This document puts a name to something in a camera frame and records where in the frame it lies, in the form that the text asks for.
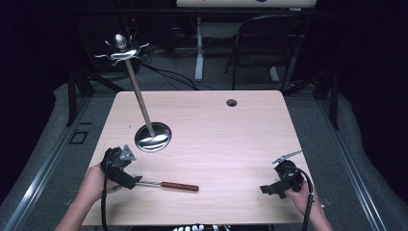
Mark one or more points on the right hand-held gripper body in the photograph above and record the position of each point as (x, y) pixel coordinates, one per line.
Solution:
(289, 175)

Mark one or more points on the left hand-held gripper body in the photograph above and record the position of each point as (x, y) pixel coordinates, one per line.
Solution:
(113, 166)

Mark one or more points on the person's right hand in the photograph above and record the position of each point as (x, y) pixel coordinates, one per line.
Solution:
(302, 199)

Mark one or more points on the person's left hand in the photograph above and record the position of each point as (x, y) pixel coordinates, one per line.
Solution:
(93, 183)

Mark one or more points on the metal utensil rack with hooks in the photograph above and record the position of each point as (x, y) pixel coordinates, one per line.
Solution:
(152, 138)

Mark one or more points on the white-legged background table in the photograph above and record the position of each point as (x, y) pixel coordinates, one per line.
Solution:
(199, 48)

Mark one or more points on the black folding chair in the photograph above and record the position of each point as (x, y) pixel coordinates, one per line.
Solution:
(266, 32)

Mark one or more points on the black metal frame stand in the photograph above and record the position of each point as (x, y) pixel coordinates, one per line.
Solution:
(333, 102)
(73, 96)

